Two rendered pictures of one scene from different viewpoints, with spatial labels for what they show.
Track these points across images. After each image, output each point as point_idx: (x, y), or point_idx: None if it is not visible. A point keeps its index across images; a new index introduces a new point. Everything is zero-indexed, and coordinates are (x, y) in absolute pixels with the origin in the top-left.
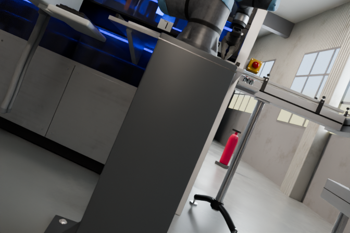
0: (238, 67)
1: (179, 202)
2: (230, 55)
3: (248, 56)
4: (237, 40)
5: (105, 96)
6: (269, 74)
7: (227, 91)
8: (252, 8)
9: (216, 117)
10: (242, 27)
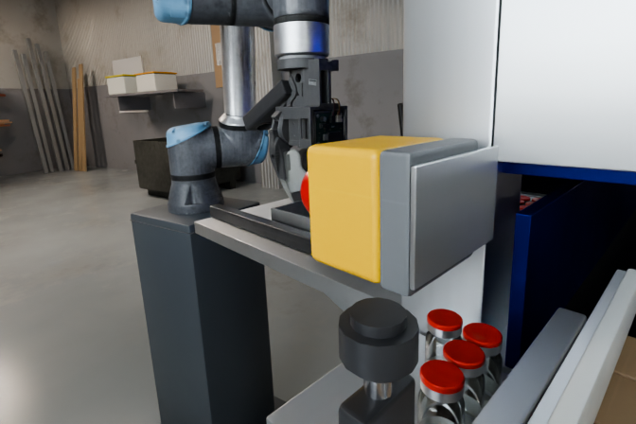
0: (210, 218)
1: (151, 358)
2: (283, 185)
3: (403, 133)
4: (275, 127)
5: None
6: (348, 315)
7: (134, 241)
8: None
9: (138, 270)
10: (284, 69)
